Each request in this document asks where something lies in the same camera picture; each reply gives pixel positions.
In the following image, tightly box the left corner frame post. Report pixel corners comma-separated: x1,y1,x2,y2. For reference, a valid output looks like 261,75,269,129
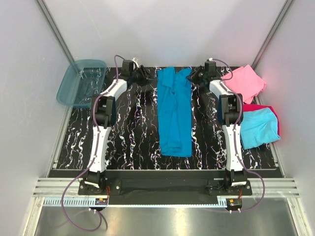
35,0,75,63

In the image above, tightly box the corner frame post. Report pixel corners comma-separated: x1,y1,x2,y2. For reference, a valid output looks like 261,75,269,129
35,0,75,63
251,0,295,70

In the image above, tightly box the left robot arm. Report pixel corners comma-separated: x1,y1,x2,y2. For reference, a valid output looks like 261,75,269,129
82,58,151,195

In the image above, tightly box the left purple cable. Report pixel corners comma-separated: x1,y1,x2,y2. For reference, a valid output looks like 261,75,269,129
61,55,126,232

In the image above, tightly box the slotted cable duct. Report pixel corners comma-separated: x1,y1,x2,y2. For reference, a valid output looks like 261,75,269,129
43,196,243,207

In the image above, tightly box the pink folded t-shirt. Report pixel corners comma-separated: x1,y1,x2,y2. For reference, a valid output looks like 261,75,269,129
222,64,266,104

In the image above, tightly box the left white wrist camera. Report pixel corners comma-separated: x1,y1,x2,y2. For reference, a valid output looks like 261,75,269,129
132,58,140,68

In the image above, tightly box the right corner frame post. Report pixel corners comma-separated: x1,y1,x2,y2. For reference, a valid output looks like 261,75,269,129
251,0,295,70

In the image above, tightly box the teal plastic bin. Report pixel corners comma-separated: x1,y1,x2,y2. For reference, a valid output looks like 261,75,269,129
56,59,107,109

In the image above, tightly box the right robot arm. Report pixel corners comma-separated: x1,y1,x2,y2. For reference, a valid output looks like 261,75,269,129
187,58,247,195

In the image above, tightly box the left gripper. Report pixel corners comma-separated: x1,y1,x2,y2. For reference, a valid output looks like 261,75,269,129
130,65,155,87

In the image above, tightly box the magenta folded t-shirt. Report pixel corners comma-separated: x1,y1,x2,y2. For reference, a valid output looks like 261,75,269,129
243,104,280,136

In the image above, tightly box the light blue folded t-shirt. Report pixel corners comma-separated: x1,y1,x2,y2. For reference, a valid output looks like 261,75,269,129
241,108,281,149

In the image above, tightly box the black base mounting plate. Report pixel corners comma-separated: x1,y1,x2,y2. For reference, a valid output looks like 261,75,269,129
78,170,252,206

